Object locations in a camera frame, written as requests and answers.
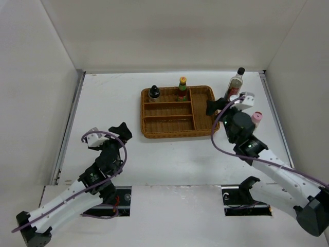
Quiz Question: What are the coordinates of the small black-capped glass jar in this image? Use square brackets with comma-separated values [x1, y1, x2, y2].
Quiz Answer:
[148, 85, 160, 102]

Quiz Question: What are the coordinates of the brown wicker divided tray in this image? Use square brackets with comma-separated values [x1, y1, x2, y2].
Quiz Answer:
[140, 85, 215, 139]

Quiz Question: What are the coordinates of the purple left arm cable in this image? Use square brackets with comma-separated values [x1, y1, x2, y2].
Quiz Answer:
[11, 131, 128, 234]

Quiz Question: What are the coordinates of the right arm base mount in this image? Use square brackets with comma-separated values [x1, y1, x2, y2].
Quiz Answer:
[221, 176, 272, 217]

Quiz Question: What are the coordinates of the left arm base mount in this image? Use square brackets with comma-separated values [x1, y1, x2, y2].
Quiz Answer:
[82, 187, 132, 219]

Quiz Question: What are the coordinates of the pink-lid spice jar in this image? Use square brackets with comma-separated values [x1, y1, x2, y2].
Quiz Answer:
[251, 111, 263, 128]

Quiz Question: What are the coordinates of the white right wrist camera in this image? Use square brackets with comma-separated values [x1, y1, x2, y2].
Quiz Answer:
[233, 92, 255, 111]

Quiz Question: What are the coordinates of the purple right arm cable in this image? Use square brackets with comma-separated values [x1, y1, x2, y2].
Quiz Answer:
[210, 95, 329, 191]

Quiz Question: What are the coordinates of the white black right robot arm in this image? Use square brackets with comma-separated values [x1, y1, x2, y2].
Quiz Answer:
[206, 94, 328, 237]

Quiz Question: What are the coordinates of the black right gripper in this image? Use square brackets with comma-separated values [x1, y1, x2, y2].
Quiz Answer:
[206, 97, 247, 144]

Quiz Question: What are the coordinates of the tall soy sauce bottle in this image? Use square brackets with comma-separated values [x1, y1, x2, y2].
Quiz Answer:
[224, 67, 245, 100]

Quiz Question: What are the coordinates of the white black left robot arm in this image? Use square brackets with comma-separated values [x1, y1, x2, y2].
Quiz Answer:
[14, 122, 132, 246]

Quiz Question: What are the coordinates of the silver-lid jar blue label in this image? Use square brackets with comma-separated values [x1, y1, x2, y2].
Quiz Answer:
[229, 95, 239, 101]

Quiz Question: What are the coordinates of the red sauce bottle green label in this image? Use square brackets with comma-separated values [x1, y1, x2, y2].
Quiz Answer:
[177, 77, 187, 101]

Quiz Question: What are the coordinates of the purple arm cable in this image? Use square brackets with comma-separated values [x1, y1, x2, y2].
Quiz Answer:
[210, 95, 329, 191]
[11, 131, 128, 234]

